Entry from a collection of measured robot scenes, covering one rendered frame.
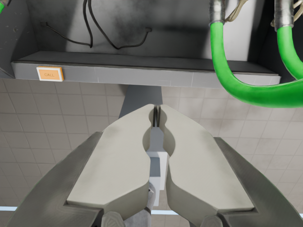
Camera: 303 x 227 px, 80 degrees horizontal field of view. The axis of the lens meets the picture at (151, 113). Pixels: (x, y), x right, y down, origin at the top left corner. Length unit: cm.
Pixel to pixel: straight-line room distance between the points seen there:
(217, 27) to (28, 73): 42
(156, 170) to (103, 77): 42
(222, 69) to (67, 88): 149
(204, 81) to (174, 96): 107
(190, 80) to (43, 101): 148
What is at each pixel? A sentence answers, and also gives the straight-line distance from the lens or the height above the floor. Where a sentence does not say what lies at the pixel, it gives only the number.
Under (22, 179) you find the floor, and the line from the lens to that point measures 258.
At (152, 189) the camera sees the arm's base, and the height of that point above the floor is 92.
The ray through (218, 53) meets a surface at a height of 115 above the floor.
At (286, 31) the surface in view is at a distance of 27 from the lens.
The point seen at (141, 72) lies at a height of 95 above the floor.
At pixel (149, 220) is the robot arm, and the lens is 68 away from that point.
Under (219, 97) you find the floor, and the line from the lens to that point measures 160.
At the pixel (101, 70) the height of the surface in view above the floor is 95.
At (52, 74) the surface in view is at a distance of 47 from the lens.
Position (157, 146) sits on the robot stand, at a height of 77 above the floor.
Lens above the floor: 135
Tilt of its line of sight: 59 degrees down
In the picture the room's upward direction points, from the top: 179 degrees counter-clockwise
